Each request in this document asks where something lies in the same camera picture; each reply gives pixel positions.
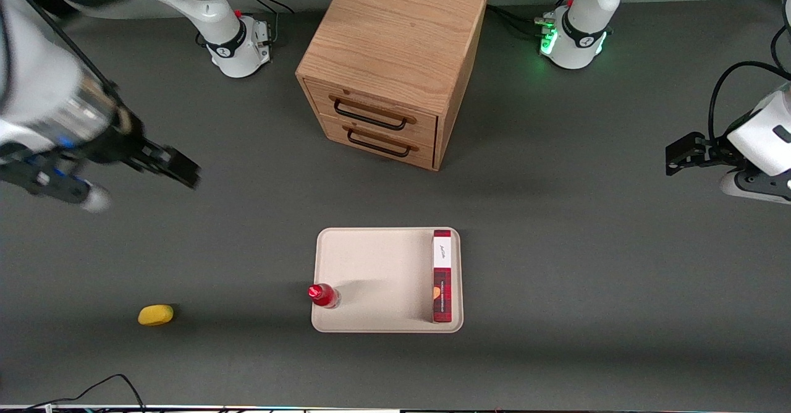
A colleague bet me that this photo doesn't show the lower wooden drawer front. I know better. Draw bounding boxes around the lower wooden drawer front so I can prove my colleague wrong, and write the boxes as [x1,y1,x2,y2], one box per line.
[318,115,437,170]

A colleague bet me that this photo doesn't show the black drawer handle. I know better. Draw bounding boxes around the black drawer handle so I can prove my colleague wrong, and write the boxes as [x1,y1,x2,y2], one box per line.
[346,127,413,158]
[332,98,410,132]

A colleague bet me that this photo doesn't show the red coke bottle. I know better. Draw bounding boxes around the red coke bottle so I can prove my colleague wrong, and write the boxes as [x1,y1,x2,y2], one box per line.
[308,283,341,310]

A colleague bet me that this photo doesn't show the black table edge cable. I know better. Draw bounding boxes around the black table edge cable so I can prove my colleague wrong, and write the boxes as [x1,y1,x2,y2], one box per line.
[23,373,146,413]

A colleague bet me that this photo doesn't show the black lower drawer handle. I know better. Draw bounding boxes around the black lower drawer handle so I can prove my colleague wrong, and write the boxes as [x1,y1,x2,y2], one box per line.
[346,127,413,158]

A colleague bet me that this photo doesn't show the yellow mango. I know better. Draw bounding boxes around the yellow mango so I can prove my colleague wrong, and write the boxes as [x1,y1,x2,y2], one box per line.
[137,304,174,327]

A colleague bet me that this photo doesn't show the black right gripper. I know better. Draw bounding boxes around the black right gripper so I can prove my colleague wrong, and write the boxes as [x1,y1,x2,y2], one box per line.
[77,101,202,190]

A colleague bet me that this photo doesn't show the red plaid slim box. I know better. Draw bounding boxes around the red plaid slim box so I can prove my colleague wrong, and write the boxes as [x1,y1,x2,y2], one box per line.
[431,229,454,324]

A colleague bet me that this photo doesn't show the wooden two-drawer cabinet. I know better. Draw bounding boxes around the wooden two-drawer cabinet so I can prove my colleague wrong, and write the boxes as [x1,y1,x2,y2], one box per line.
[295,0,489,172]

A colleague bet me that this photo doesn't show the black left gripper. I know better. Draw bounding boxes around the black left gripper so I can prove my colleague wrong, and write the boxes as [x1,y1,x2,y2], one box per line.
[666,132,746,176]

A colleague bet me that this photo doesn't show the black base cables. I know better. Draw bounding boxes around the black base cables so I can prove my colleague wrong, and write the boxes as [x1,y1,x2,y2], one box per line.
[487,4,557,40]
[197,0,295,50]

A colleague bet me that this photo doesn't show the white rectangular tray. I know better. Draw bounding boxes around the white rectangular tray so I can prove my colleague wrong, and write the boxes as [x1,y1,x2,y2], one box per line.
[311,226,464,333]

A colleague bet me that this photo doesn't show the black left base cables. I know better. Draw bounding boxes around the black left base cables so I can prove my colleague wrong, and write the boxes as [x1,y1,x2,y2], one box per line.
[487,4,557,40]

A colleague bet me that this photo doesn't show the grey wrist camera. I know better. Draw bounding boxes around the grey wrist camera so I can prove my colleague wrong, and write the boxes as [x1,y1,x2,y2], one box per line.
[0,153,113,214]
[719,171,791,205]

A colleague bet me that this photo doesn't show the upper wooden drawer front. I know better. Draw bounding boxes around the upper wooden drawer front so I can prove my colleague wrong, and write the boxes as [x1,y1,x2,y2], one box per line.
[305,79,439,148]

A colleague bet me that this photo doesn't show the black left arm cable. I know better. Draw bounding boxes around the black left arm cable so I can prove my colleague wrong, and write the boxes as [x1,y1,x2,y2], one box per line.
[709,61,791,142]

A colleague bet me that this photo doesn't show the black right base cables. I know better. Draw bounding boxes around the black right base cables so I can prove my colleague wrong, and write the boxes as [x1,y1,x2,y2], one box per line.
[197,0,295,50]

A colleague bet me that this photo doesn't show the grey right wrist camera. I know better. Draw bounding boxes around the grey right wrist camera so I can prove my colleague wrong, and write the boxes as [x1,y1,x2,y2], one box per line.
[0,153,113,214]

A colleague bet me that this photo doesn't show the black upper drawer handle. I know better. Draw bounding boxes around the black upper drawer handle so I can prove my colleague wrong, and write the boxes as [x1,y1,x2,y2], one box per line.
[332,98,410,132]

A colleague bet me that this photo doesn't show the wooden drawer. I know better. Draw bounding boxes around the wooden drawer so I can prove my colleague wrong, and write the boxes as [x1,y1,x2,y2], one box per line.
[318,115,437,170]
[305,79,439,148]

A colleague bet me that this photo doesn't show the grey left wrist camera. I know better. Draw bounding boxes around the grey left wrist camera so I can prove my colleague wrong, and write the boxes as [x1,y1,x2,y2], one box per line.
[719,171,791,205]

